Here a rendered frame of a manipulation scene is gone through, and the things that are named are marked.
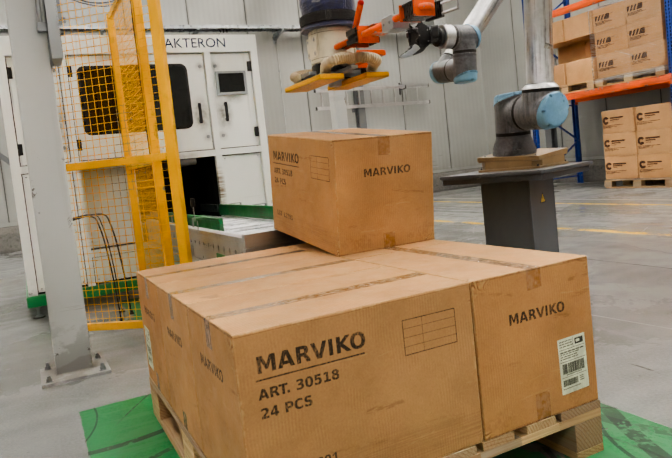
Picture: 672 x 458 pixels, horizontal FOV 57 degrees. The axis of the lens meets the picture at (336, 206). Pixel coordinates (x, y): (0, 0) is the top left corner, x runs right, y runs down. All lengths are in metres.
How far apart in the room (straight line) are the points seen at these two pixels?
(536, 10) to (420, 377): 1.70
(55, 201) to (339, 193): 1.54
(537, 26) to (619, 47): 7.88
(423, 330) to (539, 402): 0.42
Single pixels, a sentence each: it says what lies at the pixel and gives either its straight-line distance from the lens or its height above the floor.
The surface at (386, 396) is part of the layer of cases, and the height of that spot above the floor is 0.33.
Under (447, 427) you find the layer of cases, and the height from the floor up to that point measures 0.21.
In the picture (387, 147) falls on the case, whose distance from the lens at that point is 2.18.
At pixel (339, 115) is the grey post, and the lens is 5.97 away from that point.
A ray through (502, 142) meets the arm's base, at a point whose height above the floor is 0.87.
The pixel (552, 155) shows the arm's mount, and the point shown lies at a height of 0.79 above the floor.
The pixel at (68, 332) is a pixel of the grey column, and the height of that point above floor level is 0.21.
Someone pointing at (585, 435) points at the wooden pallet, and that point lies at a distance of 1.92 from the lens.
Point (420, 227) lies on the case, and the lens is 2.30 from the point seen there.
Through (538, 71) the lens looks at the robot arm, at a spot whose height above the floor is 1.14.
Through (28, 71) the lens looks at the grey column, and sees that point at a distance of 3.23.
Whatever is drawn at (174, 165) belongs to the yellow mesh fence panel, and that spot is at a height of 0.94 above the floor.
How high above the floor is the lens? 0.86
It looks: 4 degrees down
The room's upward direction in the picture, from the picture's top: 6 degrees counter-clockwise
